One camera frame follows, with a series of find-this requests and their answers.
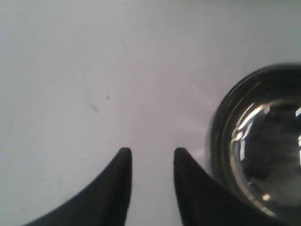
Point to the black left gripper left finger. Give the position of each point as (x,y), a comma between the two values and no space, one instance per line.
(104,202)

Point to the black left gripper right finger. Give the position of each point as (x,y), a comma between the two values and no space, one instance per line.
(202,201)

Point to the stainless steel bowl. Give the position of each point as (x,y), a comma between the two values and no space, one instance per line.
(255,141)

